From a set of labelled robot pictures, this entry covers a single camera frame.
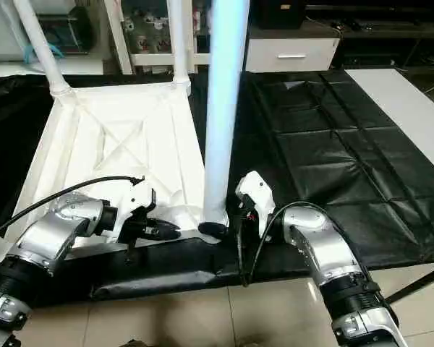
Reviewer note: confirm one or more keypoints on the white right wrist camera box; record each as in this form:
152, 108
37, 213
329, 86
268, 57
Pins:
257, 191

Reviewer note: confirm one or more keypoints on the black metal workbench leg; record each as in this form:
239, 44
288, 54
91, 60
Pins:
419, 282

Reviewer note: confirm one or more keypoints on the white glass door cabinet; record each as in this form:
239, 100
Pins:
152, 32

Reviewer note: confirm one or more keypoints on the white drawer unit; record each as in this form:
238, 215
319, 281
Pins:
293, 54

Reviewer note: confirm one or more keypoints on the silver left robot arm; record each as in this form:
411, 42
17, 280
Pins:
58, 228

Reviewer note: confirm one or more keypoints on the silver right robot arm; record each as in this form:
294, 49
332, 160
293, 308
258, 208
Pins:
325, 253

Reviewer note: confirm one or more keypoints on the white plastic table top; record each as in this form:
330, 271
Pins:
116, 137

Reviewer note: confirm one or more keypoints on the black table mat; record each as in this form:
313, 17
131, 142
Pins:
333, 144

